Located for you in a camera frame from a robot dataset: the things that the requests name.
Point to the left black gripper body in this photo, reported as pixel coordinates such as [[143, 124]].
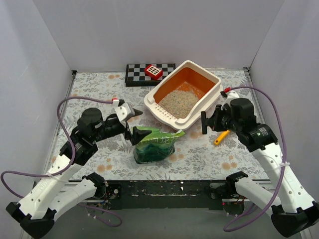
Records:
[[127, 131]]

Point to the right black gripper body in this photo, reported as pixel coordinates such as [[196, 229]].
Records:
[[204, 122]]

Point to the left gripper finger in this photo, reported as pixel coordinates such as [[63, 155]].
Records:
[[133, 113], [137, 135]]

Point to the yellow plastic scoop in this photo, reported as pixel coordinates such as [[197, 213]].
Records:
[[221, 137]]

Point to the black bag clip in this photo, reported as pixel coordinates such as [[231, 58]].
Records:
[[203, 122]]

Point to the green litter bag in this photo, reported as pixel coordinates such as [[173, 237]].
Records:
[[155, 146]]

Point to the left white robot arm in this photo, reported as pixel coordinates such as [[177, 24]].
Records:
[[44, 204]]

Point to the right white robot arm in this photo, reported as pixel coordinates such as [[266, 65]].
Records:
[[292, 208]]

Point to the cat litter pile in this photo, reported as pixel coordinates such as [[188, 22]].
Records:
[[179, 103]]

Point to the white orange litter box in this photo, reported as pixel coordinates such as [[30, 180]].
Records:
[[191, 77]]

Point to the floral tablecloth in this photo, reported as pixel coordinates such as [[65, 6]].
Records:
[[196, 156]]

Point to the black white checkerboard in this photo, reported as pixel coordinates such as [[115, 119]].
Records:
[[136, 77]]

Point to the red white grid block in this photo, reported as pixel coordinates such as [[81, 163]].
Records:
[[153, 72]]

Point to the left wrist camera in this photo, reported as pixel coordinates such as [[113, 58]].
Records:
[[123, 110]]

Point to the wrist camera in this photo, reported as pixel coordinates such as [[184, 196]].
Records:
[[228, 95], [123, 110]]

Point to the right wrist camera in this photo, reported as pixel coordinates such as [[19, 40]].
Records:
[[228, 95]]

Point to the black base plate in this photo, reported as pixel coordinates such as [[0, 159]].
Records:
[[171, 194]]

